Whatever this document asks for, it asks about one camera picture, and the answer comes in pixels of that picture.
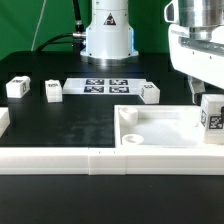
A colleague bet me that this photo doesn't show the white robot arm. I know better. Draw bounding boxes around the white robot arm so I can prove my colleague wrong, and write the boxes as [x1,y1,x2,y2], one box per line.
[80,0,224,93]

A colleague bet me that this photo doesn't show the white thin cable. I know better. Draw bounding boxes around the white thin cable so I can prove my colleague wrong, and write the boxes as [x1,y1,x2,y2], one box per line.
[31,0,48,52]

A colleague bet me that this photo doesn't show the black cable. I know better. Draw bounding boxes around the black cable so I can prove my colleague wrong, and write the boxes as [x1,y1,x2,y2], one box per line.
[35,0,87,53]

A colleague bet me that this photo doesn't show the white front fence bar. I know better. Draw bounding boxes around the white front fence bar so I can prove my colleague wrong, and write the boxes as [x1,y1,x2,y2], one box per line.
[0,148,224,175]

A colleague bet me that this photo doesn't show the white square tabletop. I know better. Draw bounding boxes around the white square tabletop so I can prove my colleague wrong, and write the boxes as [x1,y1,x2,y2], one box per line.
[114,105,224,148]

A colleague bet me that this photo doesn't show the white left fence piece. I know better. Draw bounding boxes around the white left fence piece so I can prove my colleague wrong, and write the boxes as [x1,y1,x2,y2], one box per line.
[0,107,10,137]

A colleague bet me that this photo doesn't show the white marker base plate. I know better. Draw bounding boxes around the white marker base plate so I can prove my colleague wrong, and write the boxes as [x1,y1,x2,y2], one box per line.
[63,78,144,95]

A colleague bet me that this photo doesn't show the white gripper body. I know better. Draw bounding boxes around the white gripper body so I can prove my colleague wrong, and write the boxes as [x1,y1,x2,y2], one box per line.
[163,0,224,90]

